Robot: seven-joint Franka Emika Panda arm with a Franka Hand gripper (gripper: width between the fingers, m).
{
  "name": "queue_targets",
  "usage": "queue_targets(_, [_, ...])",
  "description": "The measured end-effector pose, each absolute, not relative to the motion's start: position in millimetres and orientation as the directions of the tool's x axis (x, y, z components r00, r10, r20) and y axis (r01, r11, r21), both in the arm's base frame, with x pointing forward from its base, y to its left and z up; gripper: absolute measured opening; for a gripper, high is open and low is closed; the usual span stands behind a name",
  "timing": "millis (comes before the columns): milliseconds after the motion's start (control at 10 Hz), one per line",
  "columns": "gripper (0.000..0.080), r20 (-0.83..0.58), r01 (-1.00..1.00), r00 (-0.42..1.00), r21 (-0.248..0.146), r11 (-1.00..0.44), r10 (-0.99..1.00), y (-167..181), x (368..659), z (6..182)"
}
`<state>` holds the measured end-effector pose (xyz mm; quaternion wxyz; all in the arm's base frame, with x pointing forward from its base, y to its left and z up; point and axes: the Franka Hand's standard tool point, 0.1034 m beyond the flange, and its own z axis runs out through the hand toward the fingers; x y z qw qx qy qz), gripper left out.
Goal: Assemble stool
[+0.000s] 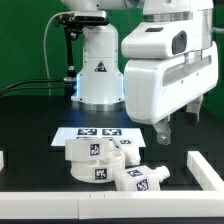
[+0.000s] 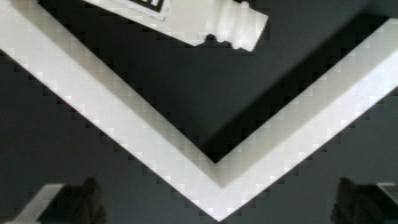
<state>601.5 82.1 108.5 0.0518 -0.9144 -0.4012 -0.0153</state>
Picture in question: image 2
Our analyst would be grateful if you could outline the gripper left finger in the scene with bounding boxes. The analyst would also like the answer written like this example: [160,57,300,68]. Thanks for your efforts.
[7,178,106,224]

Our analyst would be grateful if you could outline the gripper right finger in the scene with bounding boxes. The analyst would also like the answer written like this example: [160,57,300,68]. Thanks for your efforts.
[332,178,398,224]

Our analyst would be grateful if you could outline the white workspace border frame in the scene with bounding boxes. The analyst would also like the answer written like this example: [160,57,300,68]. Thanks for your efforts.
[0,0,398,224]

